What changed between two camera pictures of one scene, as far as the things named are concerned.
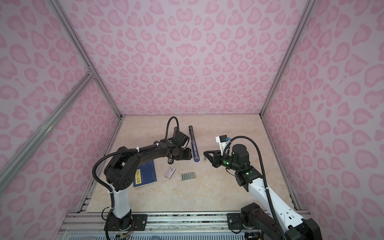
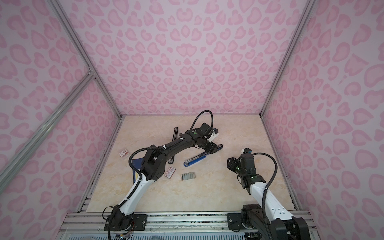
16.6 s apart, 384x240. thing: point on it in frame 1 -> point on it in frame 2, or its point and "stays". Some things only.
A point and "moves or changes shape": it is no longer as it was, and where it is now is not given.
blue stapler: [194, 145] moves or changes shape
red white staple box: [170, 172] stays
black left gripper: [188, 156] -> [212, 149]
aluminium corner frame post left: [77, 44] stays
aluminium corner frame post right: [306, 13] stays
